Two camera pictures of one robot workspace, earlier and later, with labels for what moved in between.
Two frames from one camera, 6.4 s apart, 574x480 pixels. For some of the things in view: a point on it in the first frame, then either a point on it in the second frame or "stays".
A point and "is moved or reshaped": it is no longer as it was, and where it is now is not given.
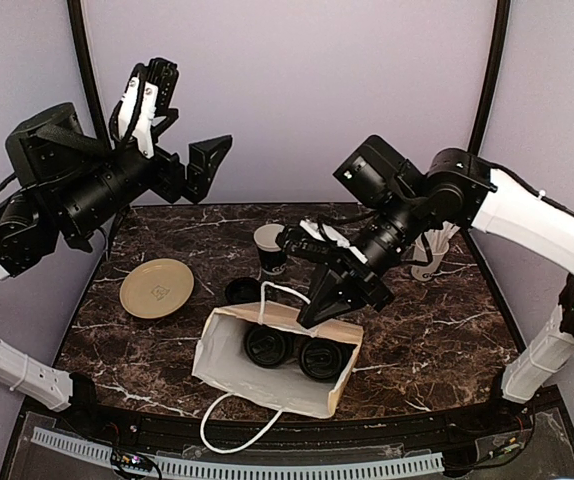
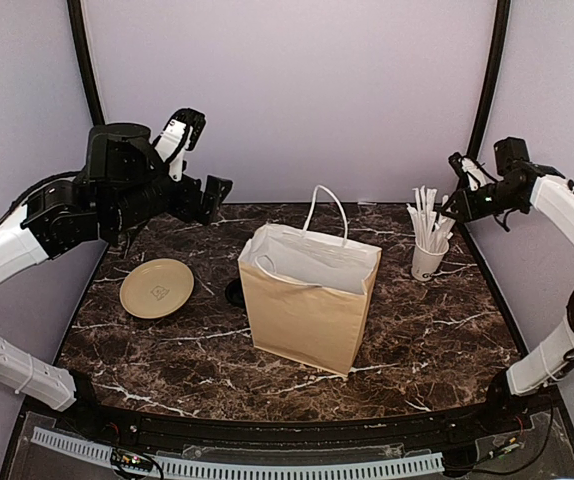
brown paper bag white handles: [261, 351] is moved or reshaped
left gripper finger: [145, 110] -> [182, 133]
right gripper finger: [308, 237] -> [467, 171]
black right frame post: [502, 17] stays
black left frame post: [90, 87] stays
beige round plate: [156, 288] stays
